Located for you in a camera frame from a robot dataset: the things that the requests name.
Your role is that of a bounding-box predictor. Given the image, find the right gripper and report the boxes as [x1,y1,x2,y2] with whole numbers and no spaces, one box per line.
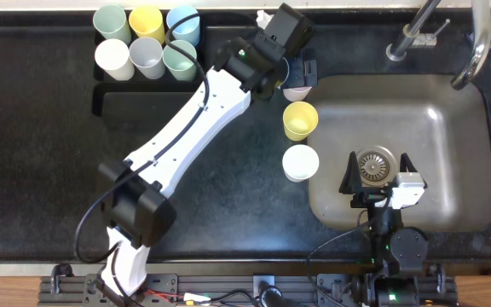
[338,151,419,210]

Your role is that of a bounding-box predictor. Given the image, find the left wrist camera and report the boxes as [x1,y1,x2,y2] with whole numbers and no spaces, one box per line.
[255,9,274,30]

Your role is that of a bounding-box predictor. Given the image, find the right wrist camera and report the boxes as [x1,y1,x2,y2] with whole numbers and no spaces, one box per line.
[384,171,426,210]

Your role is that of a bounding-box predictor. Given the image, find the steel sink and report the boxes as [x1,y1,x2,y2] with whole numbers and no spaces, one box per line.
[306,74,491,234]

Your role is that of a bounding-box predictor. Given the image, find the yellow cup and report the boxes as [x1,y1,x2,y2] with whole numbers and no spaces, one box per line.
[128,5,166,45]
[282,101,320,142]

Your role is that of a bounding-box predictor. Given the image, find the blue cup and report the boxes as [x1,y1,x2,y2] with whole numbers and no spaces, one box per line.
[165,5,201,47]

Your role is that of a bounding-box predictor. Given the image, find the grey cup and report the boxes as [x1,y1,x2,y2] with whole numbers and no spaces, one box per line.
[129,37,166,80]

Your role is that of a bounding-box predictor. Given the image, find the black tray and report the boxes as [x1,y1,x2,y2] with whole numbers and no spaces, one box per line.
[91,8,207,119]

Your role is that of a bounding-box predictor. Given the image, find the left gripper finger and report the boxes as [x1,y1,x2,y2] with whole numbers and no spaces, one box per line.
[290,54,318,89]

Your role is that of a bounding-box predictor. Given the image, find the pink cup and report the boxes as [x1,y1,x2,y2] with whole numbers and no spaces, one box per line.
[282,84,313,102]

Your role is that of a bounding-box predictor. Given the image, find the white cup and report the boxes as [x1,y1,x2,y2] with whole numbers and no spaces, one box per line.
[94,38,136,82]
[281,143,321,183]

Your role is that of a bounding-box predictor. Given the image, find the green cup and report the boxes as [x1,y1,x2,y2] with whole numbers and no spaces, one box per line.
[162,39,199,82]
[92,3,132,45]

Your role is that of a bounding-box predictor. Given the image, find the steel tap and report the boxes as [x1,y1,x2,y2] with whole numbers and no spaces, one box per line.
[384,0,491,91]

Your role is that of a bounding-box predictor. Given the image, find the mounting rail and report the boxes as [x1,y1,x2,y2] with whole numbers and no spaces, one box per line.
[38,263,459,307]

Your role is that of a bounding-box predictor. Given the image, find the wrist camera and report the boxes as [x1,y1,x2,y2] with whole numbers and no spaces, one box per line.
[384,171,426,210]
[255,9,274,30]

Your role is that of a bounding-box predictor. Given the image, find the black cable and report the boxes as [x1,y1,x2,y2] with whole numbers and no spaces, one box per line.
[305,189,394,306]
[73,11,208,265]

